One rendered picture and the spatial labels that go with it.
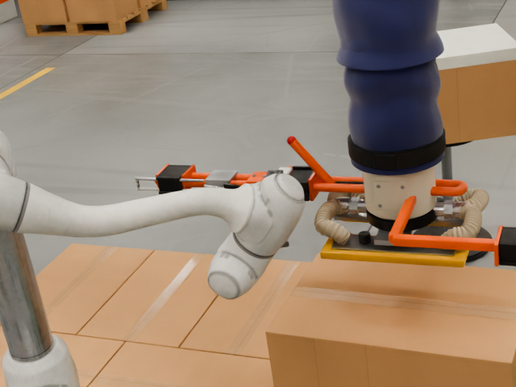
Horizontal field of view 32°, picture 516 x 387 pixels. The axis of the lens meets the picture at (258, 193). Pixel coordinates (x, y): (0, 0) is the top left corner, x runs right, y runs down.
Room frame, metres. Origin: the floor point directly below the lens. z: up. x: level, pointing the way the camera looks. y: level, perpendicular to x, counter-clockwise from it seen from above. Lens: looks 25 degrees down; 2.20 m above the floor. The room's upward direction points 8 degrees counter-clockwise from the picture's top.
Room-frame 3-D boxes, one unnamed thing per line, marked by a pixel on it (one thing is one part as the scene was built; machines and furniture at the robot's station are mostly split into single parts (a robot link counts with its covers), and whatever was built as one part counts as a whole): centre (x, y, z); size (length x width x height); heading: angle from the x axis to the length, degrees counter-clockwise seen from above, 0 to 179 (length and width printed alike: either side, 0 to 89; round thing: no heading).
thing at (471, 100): (3.80, -0.90, 0.82); 0.60 x 0.40 x 0.40; 88
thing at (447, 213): (1.91, -0.34, 1.20); 0.34 x 0.25 x 0.06; 66
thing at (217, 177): (2.10, 0.09, 1.26); 0.07 x 0.07 x 0.04; 66
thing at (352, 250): (1.83, -0.30, 1.16); 0.34 x 0.10 x 0.05; 66
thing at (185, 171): (2.17, 0.21, 1.27); 0.08 x 0.07 x 0.05; 66
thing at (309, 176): (2.02, -0.11, 1.27); 0.10 x 0.08 x 0.06; 156
